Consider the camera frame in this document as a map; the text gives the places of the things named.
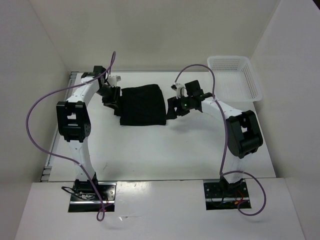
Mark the white plastic basket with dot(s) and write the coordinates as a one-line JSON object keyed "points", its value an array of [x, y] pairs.
{"points": [[235, 79]]}

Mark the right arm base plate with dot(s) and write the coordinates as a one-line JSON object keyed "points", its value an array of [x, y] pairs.
{"points": [[220, 195]]}

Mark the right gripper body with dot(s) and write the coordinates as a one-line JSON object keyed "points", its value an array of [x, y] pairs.
{"points": [[185, 105]]}

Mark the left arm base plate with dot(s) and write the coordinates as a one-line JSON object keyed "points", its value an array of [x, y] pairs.
{"points": [[83, 199]]}

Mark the black shorts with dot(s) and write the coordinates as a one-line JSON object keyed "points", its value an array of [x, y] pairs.
{"points": [[142, 106]]}

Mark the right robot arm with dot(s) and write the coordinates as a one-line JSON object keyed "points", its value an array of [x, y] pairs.
{"points": [[242, 132]]}

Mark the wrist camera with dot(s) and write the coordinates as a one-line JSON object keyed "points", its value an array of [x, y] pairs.
{"points": [[113, 80], [179, 89]]}

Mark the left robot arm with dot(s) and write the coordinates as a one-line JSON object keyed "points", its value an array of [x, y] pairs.
{"points": [[75, 126]]}

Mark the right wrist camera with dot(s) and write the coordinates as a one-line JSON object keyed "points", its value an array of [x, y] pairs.
{"points": [[179, 89]]}

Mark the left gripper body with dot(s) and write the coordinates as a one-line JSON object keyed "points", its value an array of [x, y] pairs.
{"points": [[110, 95]]}

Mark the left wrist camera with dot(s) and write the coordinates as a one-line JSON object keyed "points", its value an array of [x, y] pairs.
{"points": [[113, 80]]}

